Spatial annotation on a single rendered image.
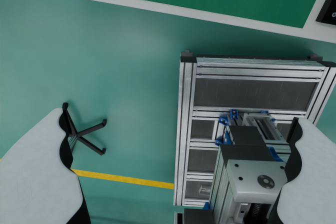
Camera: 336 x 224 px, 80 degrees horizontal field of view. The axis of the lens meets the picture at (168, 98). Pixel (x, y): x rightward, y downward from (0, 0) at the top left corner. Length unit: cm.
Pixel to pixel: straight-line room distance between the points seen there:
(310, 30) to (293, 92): 79
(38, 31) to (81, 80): 39
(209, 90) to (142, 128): 67
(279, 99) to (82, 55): 125
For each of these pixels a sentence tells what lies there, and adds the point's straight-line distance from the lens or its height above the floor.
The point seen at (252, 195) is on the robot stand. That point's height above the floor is 99.
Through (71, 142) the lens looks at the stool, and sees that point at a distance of 169.
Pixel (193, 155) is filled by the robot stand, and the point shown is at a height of 21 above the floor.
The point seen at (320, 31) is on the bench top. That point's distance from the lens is 62.
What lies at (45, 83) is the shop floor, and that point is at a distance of 168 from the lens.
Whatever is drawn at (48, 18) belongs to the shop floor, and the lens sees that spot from 149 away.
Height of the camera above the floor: 126
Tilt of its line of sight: 60 degrees down
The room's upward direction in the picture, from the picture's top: 175 degrees counter-clockwise
